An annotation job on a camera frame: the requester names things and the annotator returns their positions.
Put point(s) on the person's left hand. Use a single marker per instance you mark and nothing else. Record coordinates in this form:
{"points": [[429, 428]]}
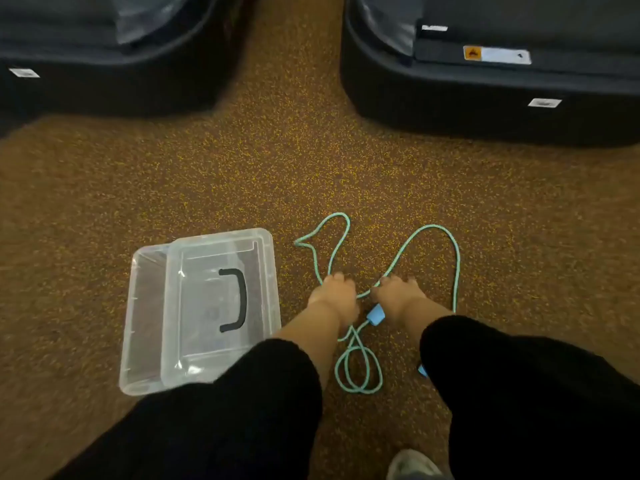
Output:
{"points": [[335, 299]]}

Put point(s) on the clear plastic storage box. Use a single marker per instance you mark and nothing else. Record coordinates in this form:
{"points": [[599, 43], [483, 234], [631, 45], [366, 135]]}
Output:
{"points": [[142, 319]]}

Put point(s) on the person's right hand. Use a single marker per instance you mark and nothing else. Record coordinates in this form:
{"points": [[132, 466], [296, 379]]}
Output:
{"points": [[397, 297]]}

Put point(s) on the person's left forearm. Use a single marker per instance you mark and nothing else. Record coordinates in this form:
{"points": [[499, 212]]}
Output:
{"points": [[300, 344]]}

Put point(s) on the white shoe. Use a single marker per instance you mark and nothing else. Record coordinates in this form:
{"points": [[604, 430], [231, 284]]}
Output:
{"points": [[412, 467]]}

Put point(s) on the person's right forearm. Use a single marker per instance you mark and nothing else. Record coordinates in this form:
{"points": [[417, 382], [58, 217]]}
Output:
{"points": [[500, 384]]}

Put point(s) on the black treadmill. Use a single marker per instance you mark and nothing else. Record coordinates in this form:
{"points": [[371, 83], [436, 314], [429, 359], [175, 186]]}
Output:
{"points": [[100, 84], [450, 104]]}

